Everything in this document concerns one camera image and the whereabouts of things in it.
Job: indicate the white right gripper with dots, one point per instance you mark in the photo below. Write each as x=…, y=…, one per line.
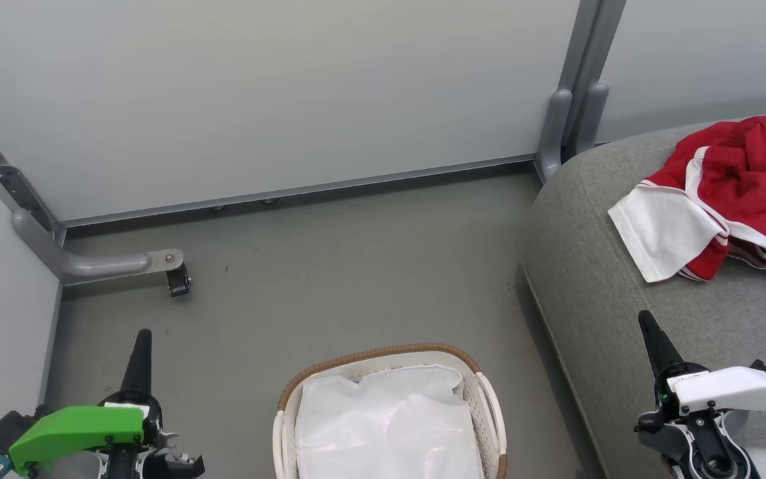
x=735, y=389

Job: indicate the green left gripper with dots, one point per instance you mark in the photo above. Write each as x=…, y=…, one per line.
x=77, y=429

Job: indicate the red white sports garment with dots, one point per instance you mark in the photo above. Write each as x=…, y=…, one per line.
x=749, y=186

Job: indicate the white laundry basket brown rim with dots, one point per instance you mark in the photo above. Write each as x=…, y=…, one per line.
x=493, y=426

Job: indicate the grey fabric sofa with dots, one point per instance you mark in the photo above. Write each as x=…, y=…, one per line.
x=596, y=286

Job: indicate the black caster wheel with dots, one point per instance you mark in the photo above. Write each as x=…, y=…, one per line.
x=179, y=283

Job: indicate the grey metal partition foot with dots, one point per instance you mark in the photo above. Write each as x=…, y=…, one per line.
x=90, y=265

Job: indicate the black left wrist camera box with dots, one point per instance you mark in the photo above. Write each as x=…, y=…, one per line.
x=7, y=432

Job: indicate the grey caster leg bracket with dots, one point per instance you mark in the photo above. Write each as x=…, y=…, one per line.
x=17, y=189

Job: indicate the grey double partition post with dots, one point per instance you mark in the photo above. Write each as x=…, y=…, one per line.
x=592, y=53

